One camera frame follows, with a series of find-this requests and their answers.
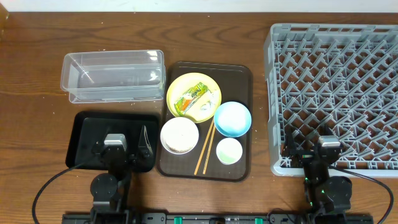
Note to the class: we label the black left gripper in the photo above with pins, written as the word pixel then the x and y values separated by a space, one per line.
pixel 146 152

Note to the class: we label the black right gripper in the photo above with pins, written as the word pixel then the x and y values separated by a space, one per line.
pixel 290 149

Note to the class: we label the white rice bowl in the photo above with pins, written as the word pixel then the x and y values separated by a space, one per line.
pixel 180 125

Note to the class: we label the green snack wrapper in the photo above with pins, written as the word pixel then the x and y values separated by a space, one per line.
pixel 189 98

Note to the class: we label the light blue bowl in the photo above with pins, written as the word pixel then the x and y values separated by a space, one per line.
pixel 232 119

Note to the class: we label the small white green cup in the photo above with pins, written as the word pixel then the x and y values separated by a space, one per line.
pixel 229 151

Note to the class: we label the yellow round plate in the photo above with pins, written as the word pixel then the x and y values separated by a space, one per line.
pixel 181 84

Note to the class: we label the wooden chopstick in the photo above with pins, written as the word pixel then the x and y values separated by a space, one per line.
pixel 203 148
pixel 209 147

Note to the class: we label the clear plastic wrap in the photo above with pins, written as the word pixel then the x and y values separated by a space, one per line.
pixel 211 98

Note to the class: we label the pile of rice grains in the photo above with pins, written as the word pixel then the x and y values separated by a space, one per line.
pixel 177 143

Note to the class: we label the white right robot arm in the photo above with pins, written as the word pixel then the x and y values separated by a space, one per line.
pixel 328 196

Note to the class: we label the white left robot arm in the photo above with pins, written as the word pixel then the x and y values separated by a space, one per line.
pixel 110 190

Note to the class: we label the black plastic waste tray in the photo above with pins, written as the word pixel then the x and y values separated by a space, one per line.
pixel 89 125

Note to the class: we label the grey plastic dishwasher rack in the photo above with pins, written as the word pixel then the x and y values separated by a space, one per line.
pixel 343 76

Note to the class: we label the clear plastic waste bin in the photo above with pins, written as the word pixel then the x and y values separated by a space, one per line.
pixel 114 76

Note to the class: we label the dark brown serving tray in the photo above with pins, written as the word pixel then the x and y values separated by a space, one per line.
pixel 236 85

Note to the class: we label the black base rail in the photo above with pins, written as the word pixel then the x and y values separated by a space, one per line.
pixel 161 218

